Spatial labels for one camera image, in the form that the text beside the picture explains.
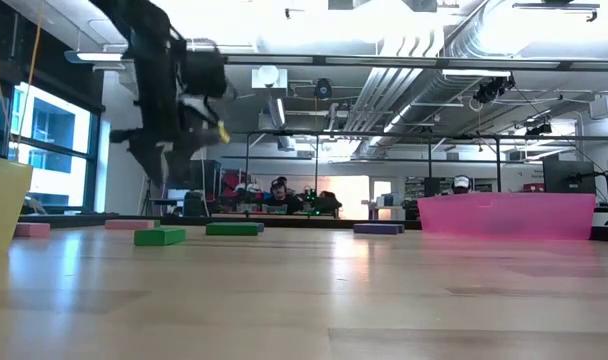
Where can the black ceiling track light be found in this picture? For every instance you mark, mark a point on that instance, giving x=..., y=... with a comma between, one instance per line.
x=494, y=90

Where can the pink rectangular block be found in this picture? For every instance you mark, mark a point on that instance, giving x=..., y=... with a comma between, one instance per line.
x=129, y=224
x=32, y=230

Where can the white ribbed ceiling duct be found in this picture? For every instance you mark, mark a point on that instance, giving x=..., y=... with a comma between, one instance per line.
x=384, y=95

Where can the black tripod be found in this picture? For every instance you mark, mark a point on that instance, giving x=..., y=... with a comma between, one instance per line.
x=148, y=205

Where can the grey overhead rig beam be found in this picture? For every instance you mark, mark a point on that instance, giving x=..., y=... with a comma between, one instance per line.
x=334, y=60

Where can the dark framed window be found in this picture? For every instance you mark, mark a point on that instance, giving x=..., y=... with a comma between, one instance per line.
x=49, y=125

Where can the black desk monitor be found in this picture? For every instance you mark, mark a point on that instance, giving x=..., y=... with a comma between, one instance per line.
x=569, y=176

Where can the silver round air duct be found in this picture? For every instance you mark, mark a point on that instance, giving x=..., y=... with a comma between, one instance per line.
x=459, y=45

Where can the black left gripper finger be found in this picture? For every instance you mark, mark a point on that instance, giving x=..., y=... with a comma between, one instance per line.
x=153, y=162
x=183, y=162

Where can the white dome ceiling fixture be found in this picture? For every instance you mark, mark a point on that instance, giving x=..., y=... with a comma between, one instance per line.
x=268, y=75

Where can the black metal table frame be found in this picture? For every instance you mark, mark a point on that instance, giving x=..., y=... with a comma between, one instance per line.
x=84, y=219

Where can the black background monitor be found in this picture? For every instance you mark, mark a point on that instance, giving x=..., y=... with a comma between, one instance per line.
x=211, y=175

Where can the pink plastic bin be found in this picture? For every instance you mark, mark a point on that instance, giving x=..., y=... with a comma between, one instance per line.
x=504, y=215

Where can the black ceiling speaker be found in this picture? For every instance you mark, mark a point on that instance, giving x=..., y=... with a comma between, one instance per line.
x=323, y=89

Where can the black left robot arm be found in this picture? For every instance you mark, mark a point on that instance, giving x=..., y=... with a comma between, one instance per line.
x=134, y=30

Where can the black metal rack frame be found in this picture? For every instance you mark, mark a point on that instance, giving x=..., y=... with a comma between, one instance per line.
x=498, y=170

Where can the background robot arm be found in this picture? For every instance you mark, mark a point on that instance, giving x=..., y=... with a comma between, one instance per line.
x=324, y=202

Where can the black overhead mount bar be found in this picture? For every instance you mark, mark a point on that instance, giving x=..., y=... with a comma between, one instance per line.
x=554, y=6

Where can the black office chair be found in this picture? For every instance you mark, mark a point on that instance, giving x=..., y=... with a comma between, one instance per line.
x=194, y=204

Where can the yellow plastic bin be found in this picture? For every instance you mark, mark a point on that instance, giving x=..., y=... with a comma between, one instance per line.
x=4, y=205

